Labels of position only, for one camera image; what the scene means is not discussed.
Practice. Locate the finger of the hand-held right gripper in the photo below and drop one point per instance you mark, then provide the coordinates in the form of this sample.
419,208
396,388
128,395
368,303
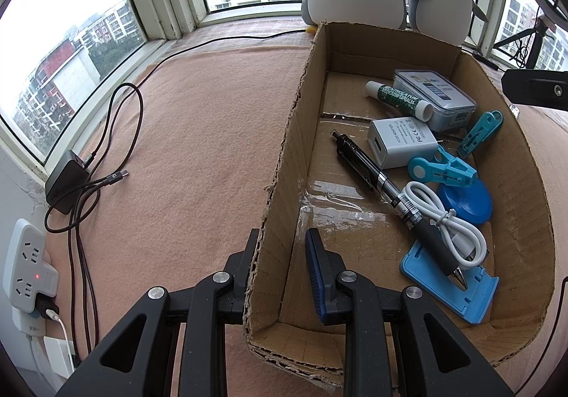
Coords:
537,88

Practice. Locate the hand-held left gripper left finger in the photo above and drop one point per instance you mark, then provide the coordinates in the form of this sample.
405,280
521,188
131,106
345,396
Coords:
242,264

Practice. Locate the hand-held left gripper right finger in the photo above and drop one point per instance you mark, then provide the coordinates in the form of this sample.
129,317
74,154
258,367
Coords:
317,272

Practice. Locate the teal plastic clip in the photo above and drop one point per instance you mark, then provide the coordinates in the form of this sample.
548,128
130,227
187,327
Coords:
481,130

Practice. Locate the clear plastic case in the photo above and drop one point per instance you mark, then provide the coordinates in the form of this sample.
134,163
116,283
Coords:
443,95

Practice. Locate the cardboard box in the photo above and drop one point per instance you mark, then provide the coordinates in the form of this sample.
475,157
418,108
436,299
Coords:
528,184

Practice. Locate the black and silver pen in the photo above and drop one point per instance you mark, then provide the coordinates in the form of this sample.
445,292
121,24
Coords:
368,166

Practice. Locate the blue clip with round end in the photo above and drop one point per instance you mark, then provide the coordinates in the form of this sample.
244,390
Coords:
443,170

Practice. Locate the blue round disc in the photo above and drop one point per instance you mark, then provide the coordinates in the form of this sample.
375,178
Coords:
470,204

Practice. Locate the green and white tube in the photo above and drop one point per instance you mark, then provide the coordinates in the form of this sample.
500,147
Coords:
397,97

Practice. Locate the blue phone stand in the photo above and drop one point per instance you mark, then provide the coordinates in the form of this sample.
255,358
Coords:
461,297

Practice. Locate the white charger adapter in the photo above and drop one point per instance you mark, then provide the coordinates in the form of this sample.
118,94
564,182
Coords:
399,144

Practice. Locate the black tripod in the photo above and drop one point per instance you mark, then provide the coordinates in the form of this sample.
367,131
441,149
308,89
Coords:
539,35

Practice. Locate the black power adapter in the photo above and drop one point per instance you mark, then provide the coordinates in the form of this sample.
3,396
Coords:
66,184

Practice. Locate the white charger block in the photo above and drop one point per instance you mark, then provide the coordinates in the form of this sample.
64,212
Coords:
57,357

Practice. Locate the white power strip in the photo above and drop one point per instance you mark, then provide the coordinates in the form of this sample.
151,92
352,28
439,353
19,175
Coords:
26,259

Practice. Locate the black wall plug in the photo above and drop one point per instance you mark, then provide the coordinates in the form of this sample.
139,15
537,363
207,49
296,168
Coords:
45,307

